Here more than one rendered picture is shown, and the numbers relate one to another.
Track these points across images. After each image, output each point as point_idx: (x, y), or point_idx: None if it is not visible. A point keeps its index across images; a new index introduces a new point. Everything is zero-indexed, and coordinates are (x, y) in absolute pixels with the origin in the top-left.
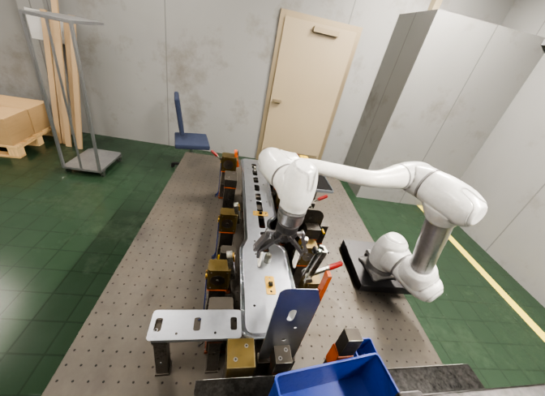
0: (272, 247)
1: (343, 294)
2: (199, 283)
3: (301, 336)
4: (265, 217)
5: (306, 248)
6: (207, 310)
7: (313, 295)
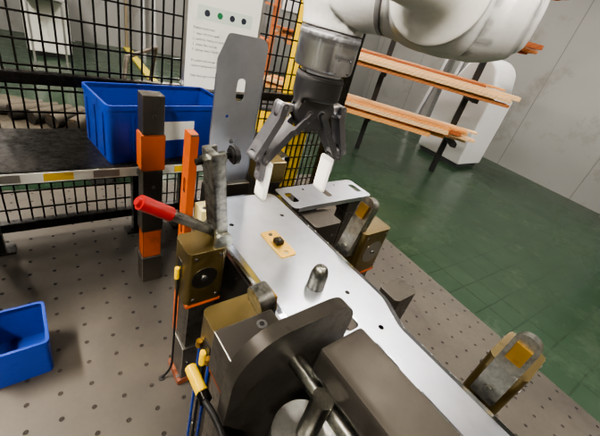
0: None
1: None
2: None
3: (212, 135)
4: None
5: (254, 139)
6: (329, 202)
7: (230, 46)
